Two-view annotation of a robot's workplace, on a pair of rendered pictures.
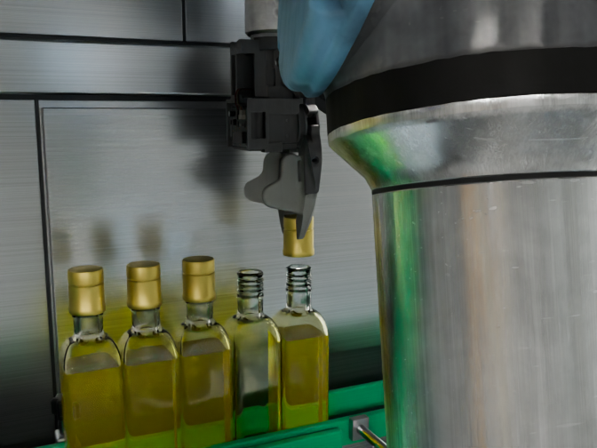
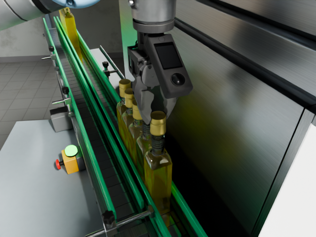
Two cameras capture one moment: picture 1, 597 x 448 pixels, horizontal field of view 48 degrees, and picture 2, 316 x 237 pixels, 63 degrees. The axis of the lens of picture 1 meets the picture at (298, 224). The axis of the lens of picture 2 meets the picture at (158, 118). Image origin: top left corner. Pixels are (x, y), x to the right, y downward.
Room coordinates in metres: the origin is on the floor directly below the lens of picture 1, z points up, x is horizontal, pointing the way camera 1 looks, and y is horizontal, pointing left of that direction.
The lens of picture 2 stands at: (0.74, -0.43, 1.52)
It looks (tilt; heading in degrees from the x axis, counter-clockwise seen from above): 37 degrees down; 90
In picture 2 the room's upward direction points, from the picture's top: straight up
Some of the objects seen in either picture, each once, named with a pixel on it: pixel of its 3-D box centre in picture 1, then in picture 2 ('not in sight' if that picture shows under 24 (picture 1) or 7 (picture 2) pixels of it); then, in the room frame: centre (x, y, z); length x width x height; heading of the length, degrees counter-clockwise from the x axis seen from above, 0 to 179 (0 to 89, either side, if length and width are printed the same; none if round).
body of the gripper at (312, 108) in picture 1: (274, 97); (152, 51); (0.73, 0.03, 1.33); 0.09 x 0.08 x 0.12; 114
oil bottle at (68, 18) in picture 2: not in sight; (70, 24); (0.19, 1.18, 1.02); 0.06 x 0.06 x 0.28; 25
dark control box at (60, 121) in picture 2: not in sight; (61, 119); (0.29, 0.51, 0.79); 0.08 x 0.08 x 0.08; 25
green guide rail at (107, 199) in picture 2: not in sight; (62, 73); (0.26, 0.72, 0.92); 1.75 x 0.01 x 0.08; 115
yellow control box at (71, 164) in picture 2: not in sight; (73, 160); (0.41, 0.26, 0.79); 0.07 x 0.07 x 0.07; 25
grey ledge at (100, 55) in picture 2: not in sight; (117, 89); (0.53, 0.71, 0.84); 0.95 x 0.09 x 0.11; 115
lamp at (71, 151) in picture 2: not in sight; (71, 150); (0.41, 0.26, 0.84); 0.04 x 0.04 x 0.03
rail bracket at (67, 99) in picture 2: not in sight; (62, 103); (0.35, 0.42, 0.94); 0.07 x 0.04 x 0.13; 25
